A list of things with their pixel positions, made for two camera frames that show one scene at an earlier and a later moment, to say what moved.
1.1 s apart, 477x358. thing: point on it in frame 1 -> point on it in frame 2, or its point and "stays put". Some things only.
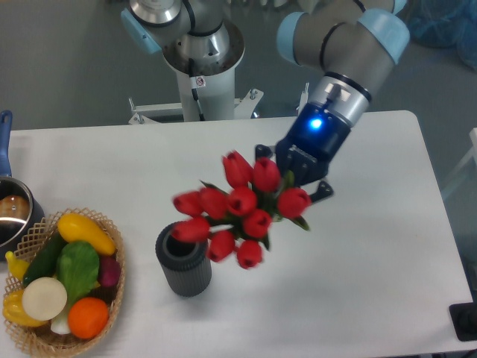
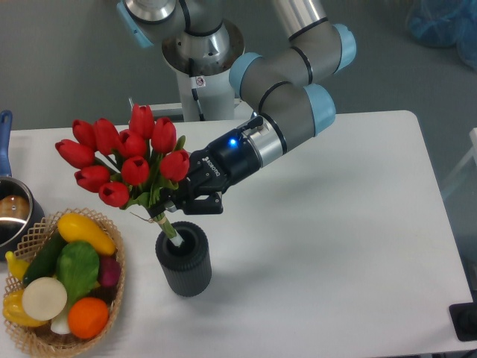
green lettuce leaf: (78, 264) stays put
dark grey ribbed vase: (185, 265) stays put
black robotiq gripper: (311, 143) -> (221, 165)
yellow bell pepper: (14, 312) stays put
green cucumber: (45, 262) stays put
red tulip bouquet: (238, 215) -> (137, 166)
